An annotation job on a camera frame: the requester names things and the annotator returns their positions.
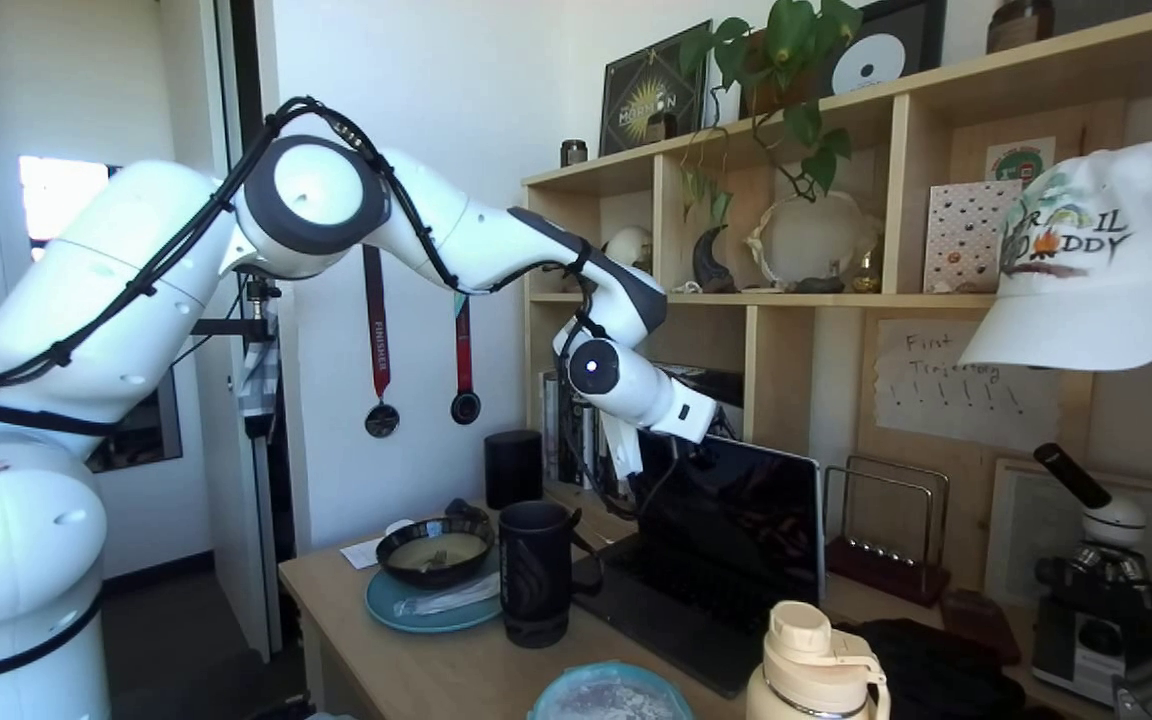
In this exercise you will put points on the black photo frame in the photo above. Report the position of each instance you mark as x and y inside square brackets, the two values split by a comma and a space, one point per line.
[729, 401]

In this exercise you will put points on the white crystal slab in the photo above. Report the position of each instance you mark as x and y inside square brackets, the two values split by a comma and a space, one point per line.
[808, 240]

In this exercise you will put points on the wooden shelving unit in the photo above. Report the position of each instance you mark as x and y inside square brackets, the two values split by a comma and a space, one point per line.
[779, 385]

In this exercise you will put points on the white handwritten sheet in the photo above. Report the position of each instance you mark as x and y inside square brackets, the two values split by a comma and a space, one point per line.
[961, 385]

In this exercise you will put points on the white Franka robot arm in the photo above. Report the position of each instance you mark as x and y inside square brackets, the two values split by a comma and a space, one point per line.
[97, 294]

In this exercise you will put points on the white ball ornament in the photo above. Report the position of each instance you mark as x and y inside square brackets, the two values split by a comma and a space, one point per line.
[625, 246]

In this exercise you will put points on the grey laptop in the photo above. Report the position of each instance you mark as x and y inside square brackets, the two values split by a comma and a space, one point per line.
[736, 534]

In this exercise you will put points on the white baseball cap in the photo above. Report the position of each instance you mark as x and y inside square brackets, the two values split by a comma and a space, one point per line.
[1099, 282]

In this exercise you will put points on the black bowl with food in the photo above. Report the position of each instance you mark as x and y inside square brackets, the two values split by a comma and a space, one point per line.
[433, 553]

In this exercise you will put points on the light wooden picture frame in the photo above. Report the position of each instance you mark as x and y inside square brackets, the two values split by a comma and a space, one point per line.
[1016, 534]

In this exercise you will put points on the green trailing potted plant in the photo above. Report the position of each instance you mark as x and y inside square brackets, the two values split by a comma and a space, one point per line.
[791, 67]

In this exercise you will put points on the brown decorative object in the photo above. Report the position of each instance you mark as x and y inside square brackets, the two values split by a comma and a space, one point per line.
[1016, 24]

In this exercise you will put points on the dark crescent ornament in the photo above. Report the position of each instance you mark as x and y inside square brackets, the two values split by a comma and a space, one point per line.
[710, 266]

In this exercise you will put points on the black mug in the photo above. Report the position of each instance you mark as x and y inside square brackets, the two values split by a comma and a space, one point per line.
[539, 572]

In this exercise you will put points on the short red ribbon medal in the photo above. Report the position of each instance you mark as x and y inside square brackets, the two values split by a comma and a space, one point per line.
[466, 406]

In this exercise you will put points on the black cloth bag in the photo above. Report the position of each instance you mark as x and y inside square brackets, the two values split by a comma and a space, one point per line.
[940, 673]

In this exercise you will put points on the cream water bottle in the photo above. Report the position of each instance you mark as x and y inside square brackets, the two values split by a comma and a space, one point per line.
[808, 665]

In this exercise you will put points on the black cylinder speaker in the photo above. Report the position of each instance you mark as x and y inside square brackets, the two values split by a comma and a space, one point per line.
[514, 471]

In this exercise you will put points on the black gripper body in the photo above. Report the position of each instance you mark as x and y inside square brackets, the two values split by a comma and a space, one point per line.
[659, 480]

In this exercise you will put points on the white paper note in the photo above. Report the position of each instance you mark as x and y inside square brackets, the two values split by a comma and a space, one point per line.
[360, 551]

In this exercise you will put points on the blue plate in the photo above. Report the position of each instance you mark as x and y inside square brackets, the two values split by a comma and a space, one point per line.
[421, 606]

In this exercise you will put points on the dark spine book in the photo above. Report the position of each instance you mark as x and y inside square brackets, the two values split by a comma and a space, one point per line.
[584, 453]

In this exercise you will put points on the small brown box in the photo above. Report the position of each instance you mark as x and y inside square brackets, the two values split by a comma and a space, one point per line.
[977, 625]

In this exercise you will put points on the black camera stand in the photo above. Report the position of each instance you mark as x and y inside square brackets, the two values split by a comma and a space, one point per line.
[257, 401]

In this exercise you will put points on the long red ribbon medal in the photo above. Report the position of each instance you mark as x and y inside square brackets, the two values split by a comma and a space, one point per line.
[381, 422]

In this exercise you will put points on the black white microscope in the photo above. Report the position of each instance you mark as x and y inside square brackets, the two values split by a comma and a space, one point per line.
[1110, 603]

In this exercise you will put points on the green tree card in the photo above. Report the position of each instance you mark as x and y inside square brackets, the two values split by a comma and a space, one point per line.
[1016, 160]

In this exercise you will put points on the framed silver disc plaque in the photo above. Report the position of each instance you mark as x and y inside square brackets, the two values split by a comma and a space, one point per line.
[885, 46]

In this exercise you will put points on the dark framed mushroom picture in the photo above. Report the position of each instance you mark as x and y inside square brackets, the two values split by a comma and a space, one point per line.
[662, 85]

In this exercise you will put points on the white dotted card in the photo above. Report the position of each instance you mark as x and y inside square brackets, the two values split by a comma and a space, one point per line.
[969, 240]

